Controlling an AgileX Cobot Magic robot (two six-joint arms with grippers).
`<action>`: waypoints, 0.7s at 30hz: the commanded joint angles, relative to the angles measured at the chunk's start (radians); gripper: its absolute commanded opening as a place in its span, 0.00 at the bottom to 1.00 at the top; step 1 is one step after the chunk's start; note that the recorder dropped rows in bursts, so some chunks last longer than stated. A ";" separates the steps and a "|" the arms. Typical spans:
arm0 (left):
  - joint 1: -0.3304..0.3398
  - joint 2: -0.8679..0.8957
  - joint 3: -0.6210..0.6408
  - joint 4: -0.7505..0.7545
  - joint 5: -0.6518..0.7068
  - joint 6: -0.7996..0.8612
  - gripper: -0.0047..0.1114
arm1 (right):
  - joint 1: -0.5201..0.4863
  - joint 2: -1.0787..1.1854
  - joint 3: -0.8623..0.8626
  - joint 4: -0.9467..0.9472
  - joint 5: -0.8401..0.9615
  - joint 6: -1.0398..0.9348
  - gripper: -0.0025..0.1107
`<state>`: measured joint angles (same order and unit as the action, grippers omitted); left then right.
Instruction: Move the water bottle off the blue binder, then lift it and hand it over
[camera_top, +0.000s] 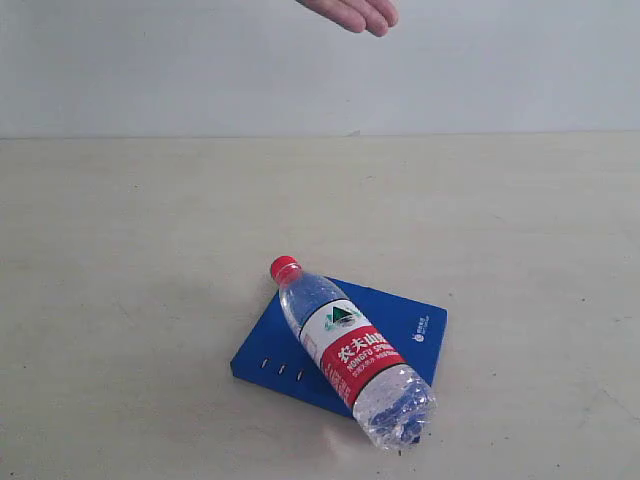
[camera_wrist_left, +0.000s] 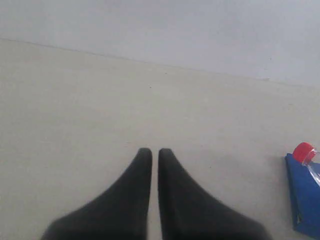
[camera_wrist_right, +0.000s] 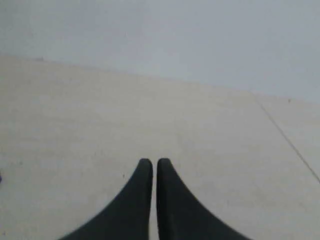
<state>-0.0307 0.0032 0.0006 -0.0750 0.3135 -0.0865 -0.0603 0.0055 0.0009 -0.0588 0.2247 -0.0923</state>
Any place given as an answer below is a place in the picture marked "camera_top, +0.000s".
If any person's open hand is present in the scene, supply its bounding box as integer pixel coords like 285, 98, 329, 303
298, 0, 399, 37

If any blue ring binder notebook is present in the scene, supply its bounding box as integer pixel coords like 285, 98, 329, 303
230, 279, 447, 418

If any clear water bottle red label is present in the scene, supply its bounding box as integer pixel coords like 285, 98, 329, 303
270, 256, 435, 450

